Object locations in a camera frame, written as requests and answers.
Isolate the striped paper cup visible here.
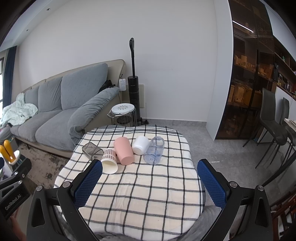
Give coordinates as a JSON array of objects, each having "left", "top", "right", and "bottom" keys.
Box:
[{"left": 101, "top": 148, "right": 118, "bottom": 174}]

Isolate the dark transparent square container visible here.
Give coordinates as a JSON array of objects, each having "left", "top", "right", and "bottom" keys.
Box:
[{"left": 82, "top": 142, "right": 104, "bottom": 161}]

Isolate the white plastic cup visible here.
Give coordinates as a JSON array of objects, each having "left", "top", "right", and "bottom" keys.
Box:
[{"left": 132, "top": 136, "right": 150, "bottom": 155}]

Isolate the blue window curtain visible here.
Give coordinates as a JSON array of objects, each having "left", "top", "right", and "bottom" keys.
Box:
[{"left": 3, "top": 46, "right": 17, "bottom": 107}]

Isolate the black bag on sofa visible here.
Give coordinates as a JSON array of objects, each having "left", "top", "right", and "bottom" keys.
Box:
[{"left": 99, "top": 80, "right": 115, "bottom": 93}]

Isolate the white round side table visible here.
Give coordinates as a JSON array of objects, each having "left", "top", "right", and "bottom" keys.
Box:
[{"left": 107, "top": 103, "right": 137, "bottom": 127}]

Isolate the clear blue plastic cup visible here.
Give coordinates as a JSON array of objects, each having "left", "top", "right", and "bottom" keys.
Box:
[{"left": 144, "top": 136, "right": 165, "bottom": 165}]

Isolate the grey fabric sofa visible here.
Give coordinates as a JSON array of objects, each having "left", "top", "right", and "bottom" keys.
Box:
[{"left": 10, "top": 59, "right": 125, "bottom": 158}]

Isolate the white hanging tag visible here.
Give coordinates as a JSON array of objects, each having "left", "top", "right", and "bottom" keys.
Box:
[{"left": 118, "top": 78, "right": 126, "bottom": 91}]

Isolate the pink plastic cup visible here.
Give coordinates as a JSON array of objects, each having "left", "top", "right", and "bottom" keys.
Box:
[{"left": 113, "top": 137, "right": 134, "bottom": 166}]

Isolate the pale green blanket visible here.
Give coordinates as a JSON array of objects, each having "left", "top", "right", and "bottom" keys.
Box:
[{"left": 1, "top": 93, "right": 38, "bottom": 128}]

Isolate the black upright vacuum cleaner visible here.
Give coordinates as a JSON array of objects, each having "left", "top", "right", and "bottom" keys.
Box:
[{"left": 128, "top": 38, "right": 149, "bottom": 125}]

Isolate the dark grey dining chair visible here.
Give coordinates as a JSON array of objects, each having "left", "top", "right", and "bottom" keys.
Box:
[{"left": 255, "top": 88, "right": 287, "bottom": 169}]

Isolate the brown wooden chair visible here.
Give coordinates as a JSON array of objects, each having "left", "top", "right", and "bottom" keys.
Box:
[{"left": 270, "top": 195, "right": 296, "bottom": 241}]

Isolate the dark glass display cabinet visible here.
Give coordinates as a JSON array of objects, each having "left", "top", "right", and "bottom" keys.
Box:
[{"left": 215, "top": 0, "right": 296, "bottom": 141}]

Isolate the yellow rabbit ear toy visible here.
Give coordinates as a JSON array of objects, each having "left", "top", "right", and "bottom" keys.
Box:
[{"left": 1, "top": 140, "right": 21, "bottom": 166}]

